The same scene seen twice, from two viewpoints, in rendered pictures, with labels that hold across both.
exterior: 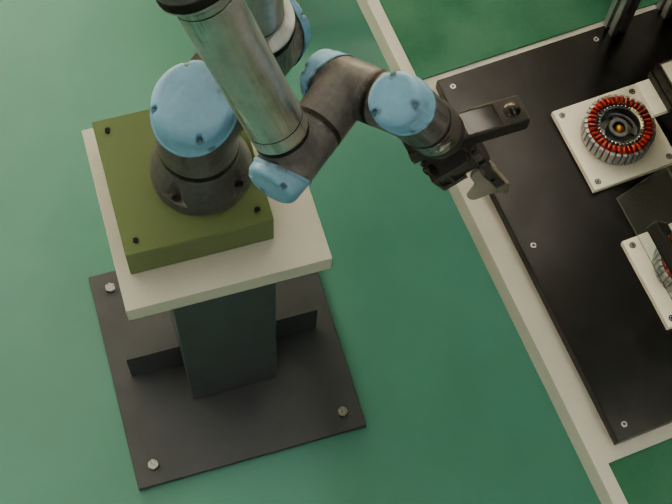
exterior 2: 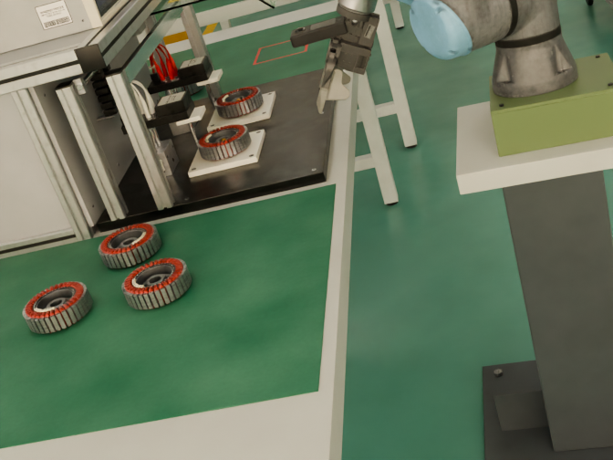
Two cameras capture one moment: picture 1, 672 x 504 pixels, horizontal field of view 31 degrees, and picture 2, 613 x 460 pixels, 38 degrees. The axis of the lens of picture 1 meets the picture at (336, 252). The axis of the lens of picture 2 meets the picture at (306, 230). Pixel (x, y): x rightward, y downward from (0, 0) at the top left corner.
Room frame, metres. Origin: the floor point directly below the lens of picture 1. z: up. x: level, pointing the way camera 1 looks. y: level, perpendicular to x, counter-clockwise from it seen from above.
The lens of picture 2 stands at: (2.29, 0.79, 1.43)
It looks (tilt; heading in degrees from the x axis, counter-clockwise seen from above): 26 degrees down; 219
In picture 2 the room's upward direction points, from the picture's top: 18 degrees counter-clockwise
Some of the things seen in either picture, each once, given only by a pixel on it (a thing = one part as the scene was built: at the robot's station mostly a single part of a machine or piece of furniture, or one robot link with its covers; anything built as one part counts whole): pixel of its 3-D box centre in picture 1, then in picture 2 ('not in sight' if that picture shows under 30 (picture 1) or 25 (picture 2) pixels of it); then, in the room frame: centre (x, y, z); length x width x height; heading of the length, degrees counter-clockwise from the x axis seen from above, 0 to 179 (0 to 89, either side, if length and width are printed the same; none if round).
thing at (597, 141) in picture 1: (618, 129); (223, 141); (0.98, -0.42, 0.80); 0.11 x 0.11 x 0.04
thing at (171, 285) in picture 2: not in sight; (156, 283); (1.44, -0.24, 0.77); 0.11 x 0.11 x 0.04
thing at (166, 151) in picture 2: not in sight; (161, 159); (1.05, -0.55, 0.80); 0.07 x 0.05 x 0.06; 27
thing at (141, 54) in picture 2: not in sight; (155, 36); (0.92, -0.56, 1.03); 0.62 x 0.01 x 0.03; 27
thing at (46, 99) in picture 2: not in sight; (108, 99); (0.99, -0.70, 0.92); 0.66 x 0.01 x 0.30; 27
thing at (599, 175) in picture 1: (614, 137); (227, 152); (0.98, -0.42, 0.78); 0.15 x 0.15 x 0.01; 27
